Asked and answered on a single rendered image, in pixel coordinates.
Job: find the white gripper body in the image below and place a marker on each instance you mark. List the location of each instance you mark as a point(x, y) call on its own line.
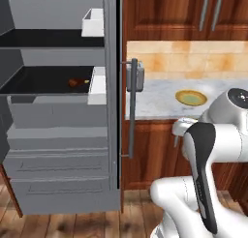
point(184, 125)

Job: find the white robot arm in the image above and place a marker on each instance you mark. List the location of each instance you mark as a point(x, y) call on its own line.
point(226, 142)

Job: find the grey fridge door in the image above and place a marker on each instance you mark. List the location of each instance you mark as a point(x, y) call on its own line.
point(111, 87)

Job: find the brown wooden cupboard door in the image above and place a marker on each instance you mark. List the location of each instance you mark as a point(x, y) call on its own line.
point(161, 13)
point(234, 13)

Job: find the brown steak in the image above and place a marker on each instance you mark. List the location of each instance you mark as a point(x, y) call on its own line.
point(73, 82)

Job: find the grey fridge drawer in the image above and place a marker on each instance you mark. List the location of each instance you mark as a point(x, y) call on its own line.
point(58, 138)
point(58, 114)

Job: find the black fridge shelf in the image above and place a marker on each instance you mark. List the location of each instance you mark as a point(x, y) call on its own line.
point(42, 80)
point(45, 38)

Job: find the grey fridge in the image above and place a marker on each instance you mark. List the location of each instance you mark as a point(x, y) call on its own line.
point(48, 9)

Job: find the yellow green plate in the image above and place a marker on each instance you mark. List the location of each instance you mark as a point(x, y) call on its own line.
point(191, 97)

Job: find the brown wooden base cupboard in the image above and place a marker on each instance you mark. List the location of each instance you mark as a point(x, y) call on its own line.
point(148, 154)

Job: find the grey box appliance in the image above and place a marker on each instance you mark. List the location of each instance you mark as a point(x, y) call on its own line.
point(140, 77)

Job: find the small yellow food piece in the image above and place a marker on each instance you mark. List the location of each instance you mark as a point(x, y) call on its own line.
point(86, 82)

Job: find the grey freezer drawer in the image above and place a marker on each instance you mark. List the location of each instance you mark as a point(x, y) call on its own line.
point(58, 164)
point(64, 196)

